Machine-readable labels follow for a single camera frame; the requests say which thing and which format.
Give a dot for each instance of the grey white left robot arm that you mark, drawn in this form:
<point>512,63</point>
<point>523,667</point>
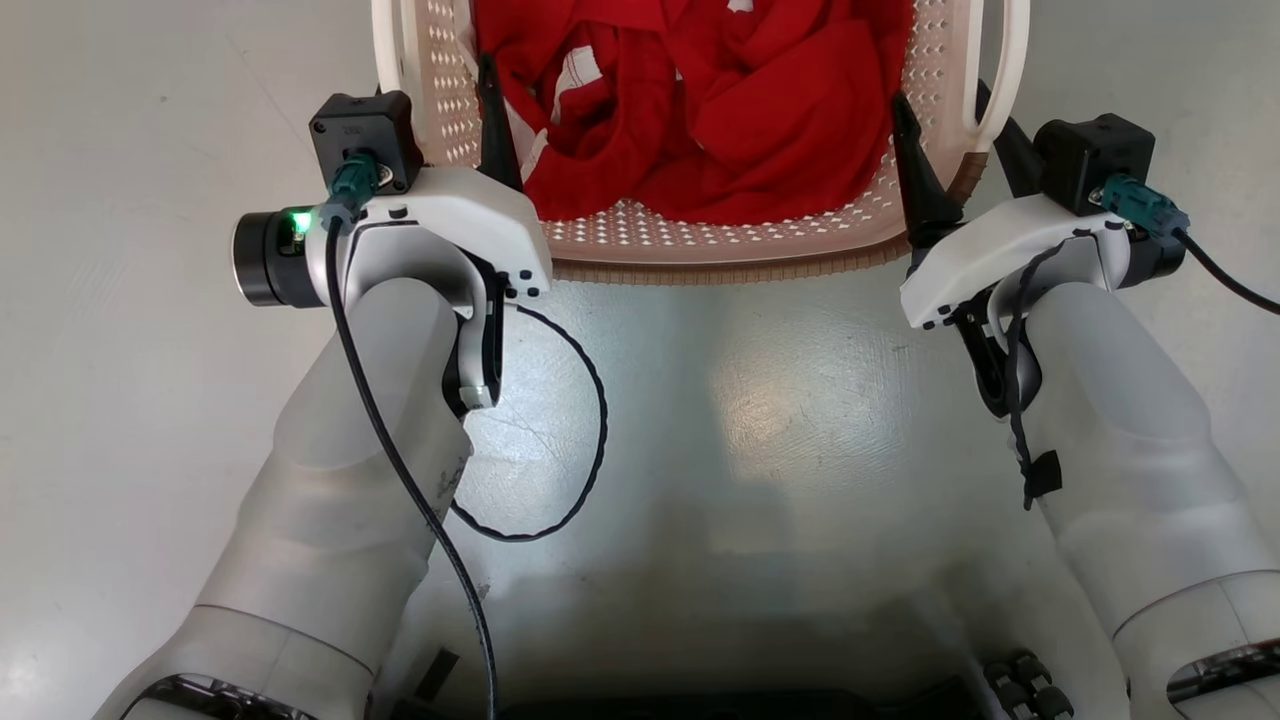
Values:
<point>340,500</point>

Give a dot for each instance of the red white-trimmed clothes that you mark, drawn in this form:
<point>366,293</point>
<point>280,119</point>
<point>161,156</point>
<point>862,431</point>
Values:
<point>720,120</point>

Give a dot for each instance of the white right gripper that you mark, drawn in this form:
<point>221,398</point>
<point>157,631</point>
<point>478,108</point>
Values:
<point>990,250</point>

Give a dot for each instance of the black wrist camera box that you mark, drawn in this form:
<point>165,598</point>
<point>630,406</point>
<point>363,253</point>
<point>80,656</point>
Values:
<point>365,130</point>
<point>1090,150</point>

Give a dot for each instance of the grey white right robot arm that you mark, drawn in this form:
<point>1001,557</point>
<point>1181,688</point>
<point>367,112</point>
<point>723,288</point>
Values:
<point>1140,480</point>

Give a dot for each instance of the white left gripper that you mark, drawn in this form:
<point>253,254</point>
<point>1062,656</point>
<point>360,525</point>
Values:
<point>460,215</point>

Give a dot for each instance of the grey black robot torso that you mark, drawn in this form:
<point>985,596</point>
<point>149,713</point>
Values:
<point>720,705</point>

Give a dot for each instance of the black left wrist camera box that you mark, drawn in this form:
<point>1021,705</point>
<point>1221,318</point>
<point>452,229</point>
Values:
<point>365,130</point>

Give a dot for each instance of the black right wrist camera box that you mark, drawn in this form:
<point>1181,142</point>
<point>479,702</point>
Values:
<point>1090,150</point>

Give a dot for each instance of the white brown-rimmed laundry basket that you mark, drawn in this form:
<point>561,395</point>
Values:
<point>700,245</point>

